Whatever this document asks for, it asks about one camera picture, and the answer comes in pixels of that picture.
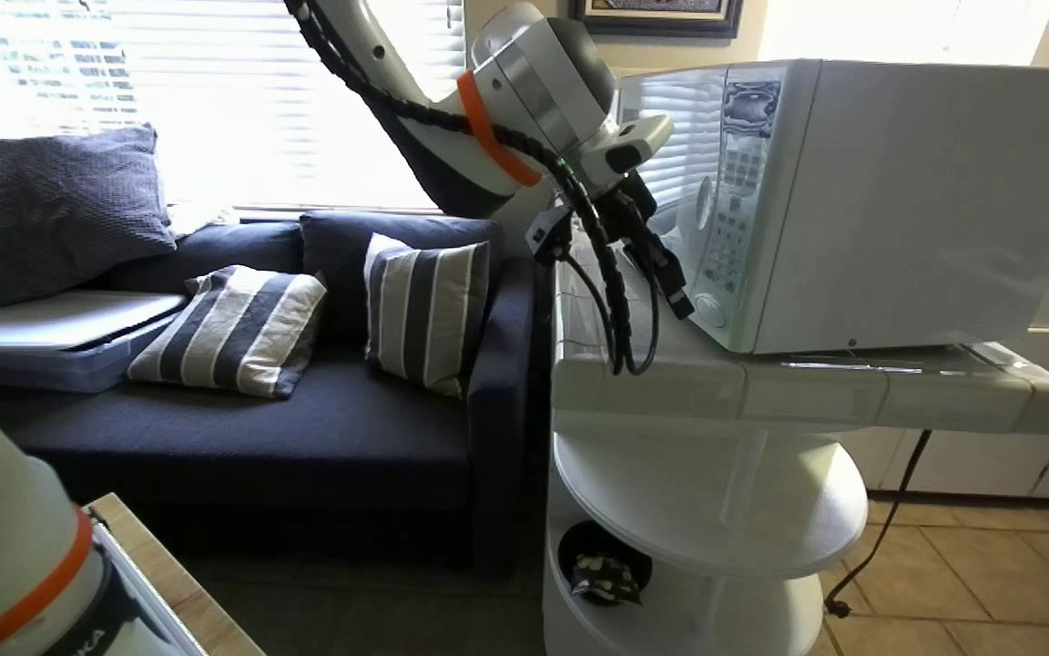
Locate black power cord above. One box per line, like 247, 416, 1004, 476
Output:
824, 426, 937, 623

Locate blue seat cushion grey top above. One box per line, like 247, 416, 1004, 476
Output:
0, 286, 193, 398

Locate flat striped throw pillow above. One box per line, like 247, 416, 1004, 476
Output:
122, 262, 331, 406

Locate dark blue sofa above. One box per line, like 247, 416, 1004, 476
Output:
0, 208, 553, 576

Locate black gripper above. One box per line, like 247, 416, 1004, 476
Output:
610, 179, 699, 330

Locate upright striped throw pillow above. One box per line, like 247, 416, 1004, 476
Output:
361, 231, 494, 403

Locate large dark blue pillow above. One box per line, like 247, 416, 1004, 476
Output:
0, 121, 180, 312

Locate dark framed wall picture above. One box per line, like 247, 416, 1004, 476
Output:
564, 0, 745, 42

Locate black bowl with small items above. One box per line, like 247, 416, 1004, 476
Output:
553, 517, 656, 610

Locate white tiled counter with shelves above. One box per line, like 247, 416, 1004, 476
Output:
537, 257, 1049, 656

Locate white window blinds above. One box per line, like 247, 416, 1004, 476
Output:
0, 0, 469, 220

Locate white microwave oven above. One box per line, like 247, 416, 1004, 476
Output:
615, 54, 1049, 361

